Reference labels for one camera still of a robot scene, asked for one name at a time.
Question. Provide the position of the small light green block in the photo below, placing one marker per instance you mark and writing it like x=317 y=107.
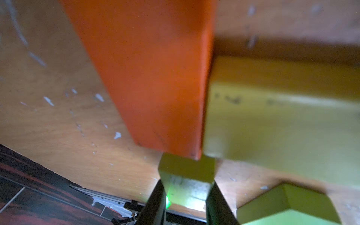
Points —
x=187 y=182

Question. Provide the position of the orange block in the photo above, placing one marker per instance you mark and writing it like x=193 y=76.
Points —
x=154 y=58

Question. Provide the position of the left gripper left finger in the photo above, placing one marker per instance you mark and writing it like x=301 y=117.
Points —
x=154 y=212

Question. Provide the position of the aluminium front rail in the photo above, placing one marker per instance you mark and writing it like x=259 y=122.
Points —
x=131 y=208

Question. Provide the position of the long light green block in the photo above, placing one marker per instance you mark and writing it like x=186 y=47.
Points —
x=287 y=204

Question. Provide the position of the yellow block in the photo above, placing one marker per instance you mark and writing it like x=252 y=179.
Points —
x=293 y=117

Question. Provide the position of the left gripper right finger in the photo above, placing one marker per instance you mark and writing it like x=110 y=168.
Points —
x=218 y=211

